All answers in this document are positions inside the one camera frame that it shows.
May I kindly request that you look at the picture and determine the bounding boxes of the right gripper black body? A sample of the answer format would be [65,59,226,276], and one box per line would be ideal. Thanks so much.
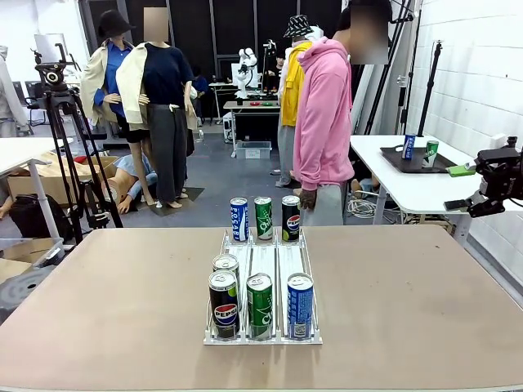
[475,145,523,201]

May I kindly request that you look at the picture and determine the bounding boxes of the green Chilsung cider can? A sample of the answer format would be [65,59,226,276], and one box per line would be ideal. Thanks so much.
[246,273,274,341]
[422,140,440,169]
[253,196,274,241]

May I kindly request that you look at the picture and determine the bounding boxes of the dark brown serving tray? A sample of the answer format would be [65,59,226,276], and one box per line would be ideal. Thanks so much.
[379,145,458,175]

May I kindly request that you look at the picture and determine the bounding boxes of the blue Pocari Sweat can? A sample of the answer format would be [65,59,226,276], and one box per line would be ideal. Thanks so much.
[230,197,249,243]
[401,134,417,161]
[286,272,315,340]

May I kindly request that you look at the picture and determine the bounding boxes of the person's right forearm pink sleeve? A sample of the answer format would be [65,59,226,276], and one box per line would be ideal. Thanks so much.
[293,134,324,193]

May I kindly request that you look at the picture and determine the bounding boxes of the person in pink hoodie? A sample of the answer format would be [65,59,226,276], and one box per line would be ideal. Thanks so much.
[292,0,393,228]

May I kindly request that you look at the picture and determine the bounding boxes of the person's right hand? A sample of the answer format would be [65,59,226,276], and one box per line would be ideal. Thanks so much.
[298,188,318,212]

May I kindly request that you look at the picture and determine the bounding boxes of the large white side table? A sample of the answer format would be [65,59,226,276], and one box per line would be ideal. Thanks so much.
[349,134,523,248]

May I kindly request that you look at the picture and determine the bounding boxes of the black light stand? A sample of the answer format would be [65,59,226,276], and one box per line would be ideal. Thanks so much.
[416,39,445,138]

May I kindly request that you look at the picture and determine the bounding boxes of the figure in black under table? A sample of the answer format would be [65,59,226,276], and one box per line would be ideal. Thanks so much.
[351,158,382,199]

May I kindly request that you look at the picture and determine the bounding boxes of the black stand with clamp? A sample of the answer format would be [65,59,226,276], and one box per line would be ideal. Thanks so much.
[396,0,422,136]

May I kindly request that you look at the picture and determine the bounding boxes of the black leaning poles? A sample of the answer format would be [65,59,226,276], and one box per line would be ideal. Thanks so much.
[351,11,409,136]

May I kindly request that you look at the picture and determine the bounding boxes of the black Pepsi can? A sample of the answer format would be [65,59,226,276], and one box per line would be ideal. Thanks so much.
[208,269,240,341]
[281,195,302,243]
[212,253,240,283]

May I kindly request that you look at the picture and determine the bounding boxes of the white can dispenser rack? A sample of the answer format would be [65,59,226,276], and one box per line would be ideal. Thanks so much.
[203,228,324,346]

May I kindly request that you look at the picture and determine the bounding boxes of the clear plastic storage bin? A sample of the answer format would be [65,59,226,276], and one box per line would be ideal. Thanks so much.
[235,140,273,160]

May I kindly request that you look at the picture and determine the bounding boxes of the dark background table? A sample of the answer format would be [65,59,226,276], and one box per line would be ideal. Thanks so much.
[222,100,283,158]

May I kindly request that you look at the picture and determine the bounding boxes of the black floor mat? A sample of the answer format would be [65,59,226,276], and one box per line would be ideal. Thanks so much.
[149,186,205,217]

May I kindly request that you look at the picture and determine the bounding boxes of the mannequin with navy top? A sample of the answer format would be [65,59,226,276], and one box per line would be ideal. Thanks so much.
[116,7,197,210]

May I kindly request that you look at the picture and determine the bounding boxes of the mannequin lying in blue shirt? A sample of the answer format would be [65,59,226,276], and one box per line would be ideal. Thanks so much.
[101,154,159,216]

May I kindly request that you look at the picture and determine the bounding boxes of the mannequin with black hat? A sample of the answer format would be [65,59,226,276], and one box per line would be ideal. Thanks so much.
[79,10,138,144]

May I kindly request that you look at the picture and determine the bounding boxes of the black backpack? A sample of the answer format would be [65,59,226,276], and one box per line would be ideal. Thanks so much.
[10,194,74,242]

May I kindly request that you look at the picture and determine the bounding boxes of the black office chair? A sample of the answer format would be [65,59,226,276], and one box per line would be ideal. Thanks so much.
[11,80,48,127]

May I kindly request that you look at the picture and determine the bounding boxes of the brown cardboard box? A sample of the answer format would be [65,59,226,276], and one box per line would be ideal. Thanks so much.
[7,150,120,205]

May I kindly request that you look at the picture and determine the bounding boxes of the white table with white legs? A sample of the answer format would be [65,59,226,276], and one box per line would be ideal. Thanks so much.
[0,136,74,240]

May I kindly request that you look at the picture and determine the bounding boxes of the mannequin in grey garment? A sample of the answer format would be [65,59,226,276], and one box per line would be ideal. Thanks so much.
[0,44,30,138]

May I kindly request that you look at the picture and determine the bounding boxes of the white floor cables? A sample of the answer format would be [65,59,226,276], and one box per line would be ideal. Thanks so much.
[345,191,381,220]

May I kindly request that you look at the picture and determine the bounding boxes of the black camera tripod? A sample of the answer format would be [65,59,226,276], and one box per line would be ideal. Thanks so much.
[42,89,124,244]

